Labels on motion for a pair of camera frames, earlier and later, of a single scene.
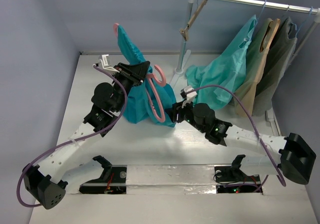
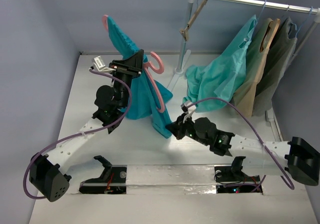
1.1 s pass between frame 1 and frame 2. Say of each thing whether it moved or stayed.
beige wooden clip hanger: stayed
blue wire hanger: stayed
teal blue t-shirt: moved
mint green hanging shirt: stayed
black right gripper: moved
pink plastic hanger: moved
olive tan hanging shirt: stayed
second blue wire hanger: stayed
